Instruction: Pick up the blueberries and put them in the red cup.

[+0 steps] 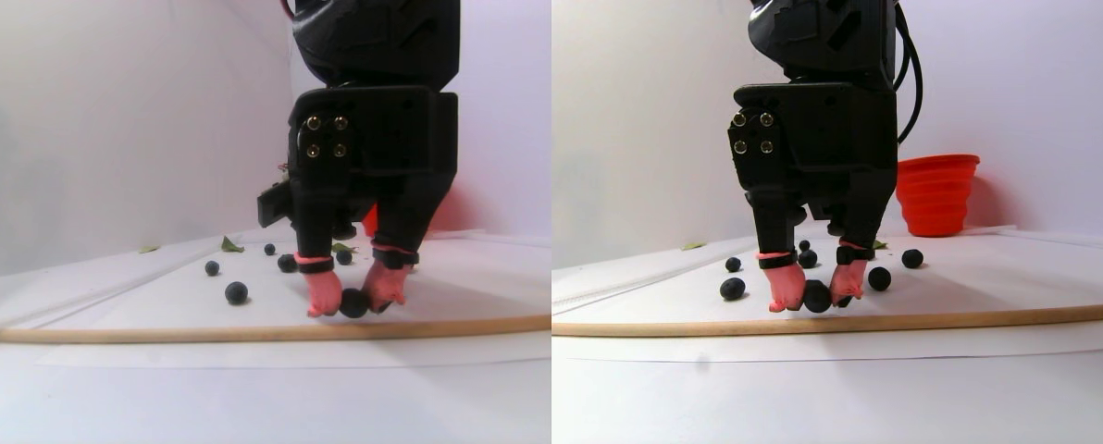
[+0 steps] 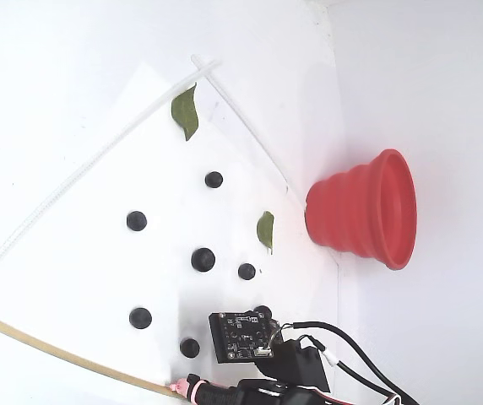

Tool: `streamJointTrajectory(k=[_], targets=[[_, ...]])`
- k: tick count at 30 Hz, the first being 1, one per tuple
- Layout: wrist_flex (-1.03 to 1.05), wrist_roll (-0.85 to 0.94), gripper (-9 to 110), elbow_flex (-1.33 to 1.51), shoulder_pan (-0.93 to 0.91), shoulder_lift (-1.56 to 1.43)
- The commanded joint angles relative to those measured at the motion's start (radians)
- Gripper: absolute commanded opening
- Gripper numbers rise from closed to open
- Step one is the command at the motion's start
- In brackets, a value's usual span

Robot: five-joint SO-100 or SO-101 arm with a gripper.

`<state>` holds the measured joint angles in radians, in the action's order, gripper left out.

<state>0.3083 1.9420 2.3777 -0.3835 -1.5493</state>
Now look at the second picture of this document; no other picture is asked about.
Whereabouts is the small green leaf with stem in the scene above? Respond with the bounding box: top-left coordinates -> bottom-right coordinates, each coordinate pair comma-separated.
256,210 -> 275,256

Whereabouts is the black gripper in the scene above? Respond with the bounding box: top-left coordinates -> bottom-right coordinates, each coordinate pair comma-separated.
167,373 -> 339,405

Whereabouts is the thick black camera cable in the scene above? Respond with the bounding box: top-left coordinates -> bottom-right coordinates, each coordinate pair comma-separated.
279,320 -> 422,405

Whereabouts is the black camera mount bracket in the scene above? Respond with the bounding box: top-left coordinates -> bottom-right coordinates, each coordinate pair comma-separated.
260,337 -> 332,393

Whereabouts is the thin wooden strip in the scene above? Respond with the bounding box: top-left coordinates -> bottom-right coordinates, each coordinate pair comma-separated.
0,304 -> 183,397

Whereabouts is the thin black cable white sleeve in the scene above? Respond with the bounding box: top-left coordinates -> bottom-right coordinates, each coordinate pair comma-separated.
296,334 -> 399,405

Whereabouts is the red collapsible silicone cup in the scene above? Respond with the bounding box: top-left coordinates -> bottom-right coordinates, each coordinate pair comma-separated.
303,148 -> 418,271

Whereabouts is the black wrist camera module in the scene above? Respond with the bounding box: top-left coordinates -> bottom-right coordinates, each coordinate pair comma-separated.
208,310 -> 284,365

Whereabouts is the large green leaf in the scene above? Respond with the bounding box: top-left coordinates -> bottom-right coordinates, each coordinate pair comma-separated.
171,82 -> 200,143

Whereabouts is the white paper sheet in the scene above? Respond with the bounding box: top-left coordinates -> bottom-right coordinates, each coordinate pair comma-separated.
0,62 -> 339,405

